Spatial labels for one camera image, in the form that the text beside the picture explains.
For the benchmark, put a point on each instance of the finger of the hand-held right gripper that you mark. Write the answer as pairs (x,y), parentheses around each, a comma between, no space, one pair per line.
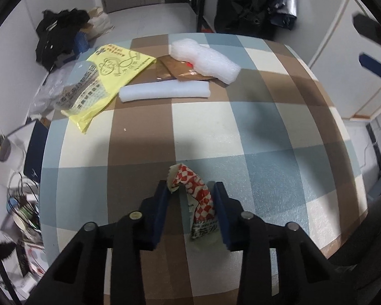
(374,65)

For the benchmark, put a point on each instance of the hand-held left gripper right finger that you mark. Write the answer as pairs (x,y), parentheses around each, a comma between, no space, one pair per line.
(224,216)

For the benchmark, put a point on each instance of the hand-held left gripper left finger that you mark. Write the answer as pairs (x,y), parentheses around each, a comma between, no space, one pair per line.
(162,216)

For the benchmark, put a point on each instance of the red checkered wrapper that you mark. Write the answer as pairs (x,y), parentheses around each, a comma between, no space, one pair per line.
(200,193)

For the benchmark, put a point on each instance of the white foam sheet roll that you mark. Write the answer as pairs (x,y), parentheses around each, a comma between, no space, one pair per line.
(165,91)

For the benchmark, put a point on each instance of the brown packet with red heart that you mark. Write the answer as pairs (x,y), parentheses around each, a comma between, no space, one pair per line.
(193,75)

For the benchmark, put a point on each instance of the clear printed plastic bag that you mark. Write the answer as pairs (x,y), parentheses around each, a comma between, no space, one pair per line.
(82,92)

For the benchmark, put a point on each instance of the plain brown packet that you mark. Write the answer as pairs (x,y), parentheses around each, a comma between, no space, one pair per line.
(165,68)

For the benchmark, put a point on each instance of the yellow plastic bag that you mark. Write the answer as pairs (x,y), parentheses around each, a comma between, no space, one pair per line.
(120,66)

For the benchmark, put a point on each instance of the white bubble wrap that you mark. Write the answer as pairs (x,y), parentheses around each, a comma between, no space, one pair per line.
(203,58)

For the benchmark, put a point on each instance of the checked tablecloth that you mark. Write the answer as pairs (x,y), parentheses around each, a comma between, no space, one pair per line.
(257,133)

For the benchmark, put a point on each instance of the black jacket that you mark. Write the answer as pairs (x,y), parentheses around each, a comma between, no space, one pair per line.
(244,6)

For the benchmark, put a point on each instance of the navy blue box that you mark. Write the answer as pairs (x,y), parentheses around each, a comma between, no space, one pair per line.
(35,152)

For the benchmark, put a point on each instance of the white paper roll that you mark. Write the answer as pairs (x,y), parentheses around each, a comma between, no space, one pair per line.
(15,165)

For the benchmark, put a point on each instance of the clear plastic bags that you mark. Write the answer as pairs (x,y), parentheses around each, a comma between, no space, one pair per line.
(47,92)

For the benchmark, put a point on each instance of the blue bag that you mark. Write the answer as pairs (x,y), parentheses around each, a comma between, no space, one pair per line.
(81,43)

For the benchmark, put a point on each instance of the white tote bag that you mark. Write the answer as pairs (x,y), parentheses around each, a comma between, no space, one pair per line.
(101,25)

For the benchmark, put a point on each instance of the pile of black clothes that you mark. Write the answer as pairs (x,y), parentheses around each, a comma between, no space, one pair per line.
(57,35)

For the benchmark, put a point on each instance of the black metal frame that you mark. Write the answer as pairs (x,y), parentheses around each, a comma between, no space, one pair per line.
(198,0)

